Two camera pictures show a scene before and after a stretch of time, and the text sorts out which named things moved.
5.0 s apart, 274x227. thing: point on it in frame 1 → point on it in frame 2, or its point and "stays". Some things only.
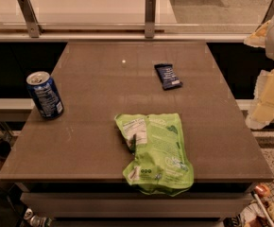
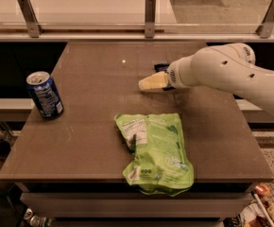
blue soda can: [44, 95] stays
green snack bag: [160, 163] stays
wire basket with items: [266, 206] stays
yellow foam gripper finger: [270, 96] → [157, 80]
